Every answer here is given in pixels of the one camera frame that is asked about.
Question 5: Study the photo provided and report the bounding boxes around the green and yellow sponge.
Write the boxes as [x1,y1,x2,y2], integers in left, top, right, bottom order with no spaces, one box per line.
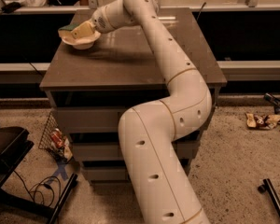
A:
[58,23,78,37]

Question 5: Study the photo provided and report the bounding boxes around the wire mesh basket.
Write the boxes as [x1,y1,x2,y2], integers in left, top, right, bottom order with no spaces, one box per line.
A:
[38,113,73,163]

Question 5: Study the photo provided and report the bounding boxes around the top grey drawer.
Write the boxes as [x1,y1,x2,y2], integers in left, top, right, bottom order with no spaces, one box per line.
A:
[51,105,216,133]

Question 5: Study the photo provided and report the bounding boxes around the grey drawer cabinet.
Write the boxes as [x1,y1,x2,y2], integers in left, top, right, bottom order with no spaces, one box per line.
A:
[40,8,227,175]

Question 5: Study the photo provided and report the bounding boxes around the black bar on floor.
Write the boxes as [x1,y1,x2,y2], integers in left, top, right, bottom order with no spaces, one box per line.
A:
[258,178,280,218]

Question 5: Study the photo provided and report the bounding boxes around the red snack packet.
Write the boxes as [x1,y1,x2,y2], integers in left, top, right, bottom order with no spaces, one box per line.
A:
[50,129,64,148]

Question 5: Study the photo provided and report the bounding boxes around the black cart stand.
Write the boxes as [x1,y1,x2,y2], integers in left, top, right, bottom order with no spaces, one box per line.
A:
[0,126,77,224]

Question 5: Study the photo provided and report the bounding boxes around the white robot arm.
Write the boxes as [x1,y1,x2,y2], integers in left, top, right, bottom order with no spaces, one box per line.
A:
[88,0,212,224]

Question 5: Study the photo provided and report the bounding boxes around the white paper bowl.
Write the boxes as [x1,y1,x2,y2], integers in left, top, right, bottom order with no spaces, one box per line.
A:
[62,32,101,50]

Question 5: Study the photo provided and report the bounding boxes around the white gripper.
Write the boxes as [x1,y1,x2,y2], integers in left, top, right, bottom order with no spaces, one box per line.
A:
[71,7,110,39]

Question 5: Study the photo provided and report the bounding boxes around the black cable on floor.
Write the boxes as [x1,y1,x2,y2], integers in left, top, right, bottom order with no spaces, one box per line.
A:
[12,169,63,208]

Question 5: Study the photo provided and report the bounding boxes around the snack wrappers on floor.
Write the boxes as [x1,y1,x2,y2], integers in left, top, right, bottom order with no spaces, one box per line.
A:
[245,93,280,131]

